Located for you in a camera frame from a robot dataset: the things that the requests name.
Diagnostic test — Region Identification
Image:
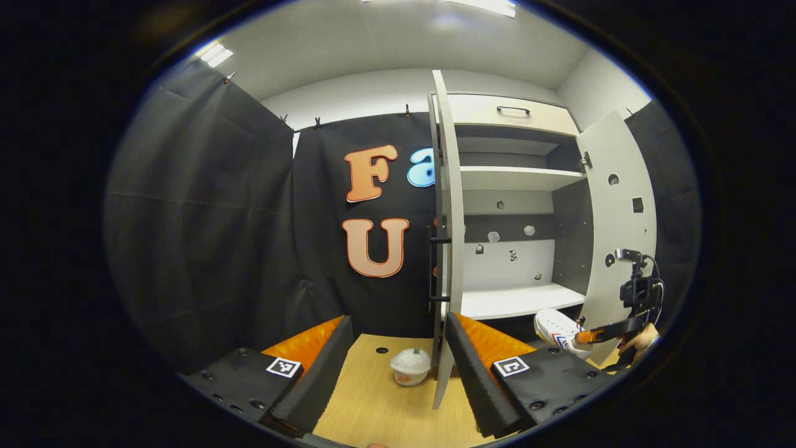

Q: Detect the white shoe cabinet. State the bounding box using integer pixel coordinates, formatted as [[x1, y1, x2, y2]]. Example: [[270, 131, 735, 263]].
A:
[[435, 92, 591, 340]]

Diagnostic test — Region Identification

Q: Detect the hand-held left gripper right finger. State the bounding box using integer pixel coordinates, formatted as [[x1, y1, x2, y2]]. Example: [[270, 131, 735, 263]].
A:
[[445, 311, 613, 439]]

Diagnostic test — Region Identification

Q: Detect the ceiling strip light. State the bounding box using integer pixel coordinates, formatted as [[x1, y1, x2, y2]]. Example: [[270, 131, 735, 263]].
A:
[[198, 42, 235, 69]]

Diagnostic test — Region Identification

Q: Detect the white striped shoe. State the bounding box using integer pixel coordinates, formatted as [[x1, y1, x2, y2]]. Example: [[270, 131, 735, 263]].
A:
[[534, 309, 595, 360]]

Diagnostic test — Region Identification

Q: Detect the white cabinet shelf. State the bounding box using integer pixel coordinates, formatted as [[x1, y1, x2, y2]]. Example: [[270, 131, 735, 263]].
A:
[[459, 166, 587, 192]]

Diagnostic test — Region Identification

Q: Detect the white lidded bowl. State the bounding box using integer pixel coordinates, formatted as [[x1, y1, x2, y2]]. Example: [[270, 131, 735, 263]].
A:
[[390, 347, 432, 387]]

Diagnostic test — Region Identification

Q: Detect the black door handle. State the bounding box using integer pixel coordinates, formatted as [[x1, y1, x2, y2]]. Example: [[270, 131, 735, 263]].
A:
[[426, 224, 453, 315]]

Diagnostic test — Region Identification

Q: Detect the white cabinet drawer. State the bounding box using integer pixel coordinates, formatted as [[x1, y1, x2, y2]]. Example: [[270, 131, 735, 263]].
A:
[[447, 93, 580, 136]]

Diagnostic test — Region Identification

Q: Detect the white shoe cabinet door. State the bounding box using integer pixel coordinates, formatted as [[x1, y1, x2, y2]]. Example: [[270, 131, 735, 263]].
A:
[[427, 70, 466, 410], [575, 111, 658, 365]]

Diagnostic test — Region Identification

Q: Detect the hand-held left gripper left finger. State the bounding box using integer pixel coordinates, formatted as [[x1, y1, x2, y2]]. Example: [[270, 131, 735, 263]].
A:
[[180, 315, 355, 436]]

